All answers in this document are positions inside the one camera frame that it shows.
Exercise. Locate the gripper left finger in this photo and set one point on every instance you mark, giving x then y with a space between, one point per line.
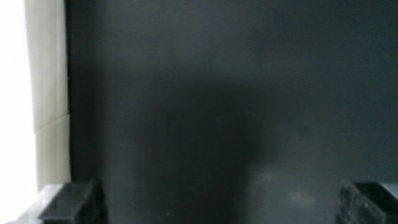
70 204

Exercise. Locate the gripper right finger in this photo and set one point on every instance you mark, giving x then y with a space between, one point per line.
366 203

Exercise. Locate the white front fence rail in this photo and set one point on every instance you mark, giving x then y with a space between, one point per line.
34 104

